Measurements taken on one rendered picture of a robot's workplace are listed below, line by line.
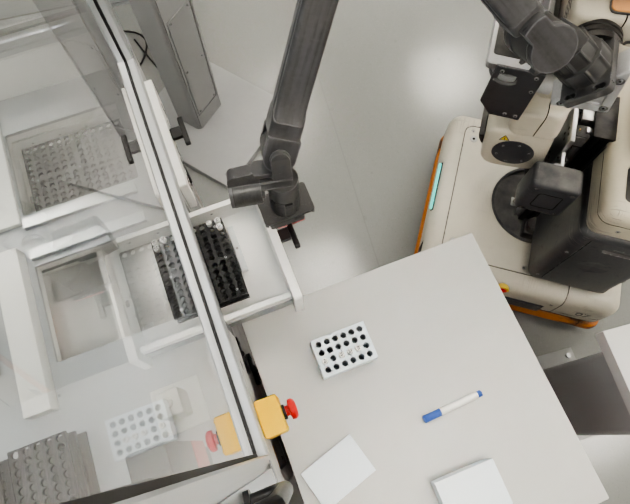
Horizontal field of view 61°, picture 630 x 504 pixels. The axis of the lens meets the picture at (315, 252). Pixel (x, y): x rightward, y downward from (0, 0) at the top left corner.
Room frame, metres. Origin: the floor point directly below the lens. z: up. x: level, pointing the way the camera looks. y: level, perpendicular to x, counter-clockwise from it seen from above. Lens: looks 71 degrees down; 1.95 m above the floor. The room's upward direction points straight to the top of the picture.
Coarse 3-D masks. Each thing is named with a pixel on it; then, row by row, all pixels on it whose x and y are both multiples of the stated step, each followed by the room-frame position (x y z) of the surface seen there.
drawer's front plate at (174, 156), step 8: (152, 88) 0.75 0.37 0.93; (152, 96) 0.72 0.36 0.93; (152, 104) 0.70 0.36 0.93; (160, 104) 0.72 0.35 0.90; (160, 112) 0.68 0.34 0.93; (160, 120) 0.66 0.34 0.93; (160, 128) 0.64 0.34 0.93; (168, 128) 0.65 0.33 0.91; (168, 136) 0.62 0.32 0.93; (168, 144) 0.60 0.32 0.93; (176, 144) 0.66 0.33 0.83; (168, 152) 0.58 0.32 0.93; (176, 152) 0.59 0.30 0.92; (176, 160) 0.56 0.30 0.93; (176, 168) 0.54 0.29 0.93; (176, 176) 0.52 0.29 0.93; (184, 176) 0.53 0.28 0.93; (184, 184) 0.51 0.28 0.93; (184, 192) 0.50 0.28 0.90; (192, 192) 0.53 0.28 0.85; (192, 200) 0.50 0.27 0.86
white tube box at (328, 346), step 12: (360, 324) 0.23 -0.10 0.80; (324, 336) 0.21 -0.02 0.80; (336, 336) 0.21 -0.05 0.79; (348, 336) 0.21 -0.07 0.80; (360, 336) 0.21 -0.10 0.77; (312, 348) 0.18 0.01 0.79; (324, 348) 0.18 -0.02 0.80; (336, 348) 0.19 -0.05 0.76; (348, 348) 0.18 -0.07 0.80; (372, 348) 0.18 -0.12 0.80; (336, 360) 0.16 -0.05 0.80; (348, 360) 0.16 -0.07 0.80; (360, 360) 0.16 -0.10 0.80; (372, 360) 0.16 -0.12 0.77; (324, 372) 0.13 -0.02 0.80; (336, 372) 0.13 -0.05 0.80
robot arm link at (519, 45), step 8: (552, 16) 0.63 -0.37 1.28; (568, 24) 0.63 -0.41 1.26; (512, 40) 0.62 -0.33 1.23; (520, 40) 0.60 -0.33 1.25; (584, 40) 0.60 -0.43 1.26; (512, 48) 0.62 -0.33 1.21; (520, 48) 0.59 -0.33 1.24; (520, 56) 0.59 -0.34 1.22; (528, 64) 0.58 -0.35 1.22; (536, 72) 0.56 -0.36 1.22
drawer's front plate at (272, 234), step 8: (264, 224) 0.43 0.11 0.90; (272, 232) 0.40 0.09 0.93; (272, 240) 0.38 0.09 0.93; (280, 240) 0.38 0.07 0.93; (272, 248) 0.39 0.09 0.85; (280, 248) 0.36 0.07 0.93; (280, 256) 0.35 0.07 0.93; (280, 264) 0.33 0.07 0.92; (288, 264) 0.33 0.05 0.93; (288, 272) 0.31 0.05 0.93; (288, 280) 0.30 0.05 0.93; (288, 288) 0.29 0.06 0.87; (296, 288) 0.28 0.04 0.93; (296, 296) 0.26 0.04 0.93; (296, 304) 0.26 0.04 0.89
